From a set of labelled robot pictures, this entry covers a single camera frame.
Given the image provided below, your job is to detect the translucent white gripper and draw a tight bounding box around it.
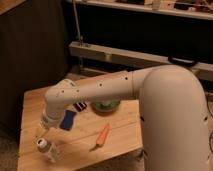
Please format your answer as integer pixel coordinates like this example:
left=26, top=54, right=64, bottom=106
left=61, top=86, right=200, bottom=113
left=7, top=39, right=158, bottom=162
left=41, top=113, right=59, bottom=130

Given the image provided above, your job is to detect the small clear bottle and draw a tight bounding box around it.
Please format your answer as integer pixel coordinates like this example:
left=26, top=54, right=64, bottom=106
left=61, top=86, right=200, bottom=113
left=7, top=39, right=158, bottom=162
left=36, top=138, right=59, bottom=163

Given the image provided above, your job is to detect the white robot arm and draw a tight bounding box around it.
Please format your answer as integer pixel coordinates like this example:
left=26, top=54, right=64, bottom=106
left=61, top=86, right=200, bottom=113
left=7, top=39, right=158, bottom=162
left=41, top=65, right=210, bottom=171

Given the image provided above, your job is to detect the black striped block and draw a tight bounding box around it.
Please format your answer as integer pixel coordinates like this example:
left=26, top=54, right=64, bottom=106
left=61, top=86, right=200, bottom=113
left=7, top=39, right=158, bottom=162
left=74, top=102, right=87, bottom=112

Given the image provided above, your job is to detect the green bowl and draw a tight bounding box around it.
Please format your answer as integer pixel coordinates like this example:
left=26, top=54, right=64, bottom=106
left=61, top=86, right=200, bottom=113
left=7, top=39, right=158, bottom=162
left=91, top=100, right=120, bottom=113

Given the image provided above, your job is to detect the orange carrot toy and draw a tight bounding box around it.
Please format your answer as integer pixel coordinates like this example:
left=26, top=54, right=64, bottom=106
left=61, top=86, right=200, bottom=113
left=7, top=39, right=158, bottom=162
left=91, top=124, right=110, bottom=151

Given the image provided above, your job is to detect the vertical metal pole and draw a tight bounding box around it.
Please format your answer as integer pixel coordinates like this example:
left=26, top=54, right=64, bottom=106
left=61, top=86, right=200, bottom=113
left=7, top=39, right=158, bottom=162
left=72, top=0, right=83, bottom=46

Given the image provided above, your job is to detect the upper cluttered shelf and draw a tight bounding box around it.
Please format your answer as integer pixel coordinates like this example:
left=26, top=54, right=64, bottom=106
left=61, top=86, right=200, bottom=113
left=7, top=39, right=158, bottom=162
left=68, top=0, right=213, bottom=21

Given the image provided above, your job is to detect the grey metal shelf rail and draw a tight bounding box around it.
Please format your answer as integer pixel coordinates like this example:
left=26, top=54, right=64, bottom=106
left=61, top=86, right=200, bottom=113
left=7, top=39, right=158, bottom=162
left=69, top=41, right=213, bottom=81

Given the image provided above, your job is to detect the black handle on rail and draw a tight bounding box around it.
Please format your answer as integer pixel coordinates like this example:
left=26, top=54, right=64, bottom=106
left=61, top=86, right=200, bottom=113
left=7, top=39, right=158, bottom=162
left=168, top=57, right=198, bottom=67

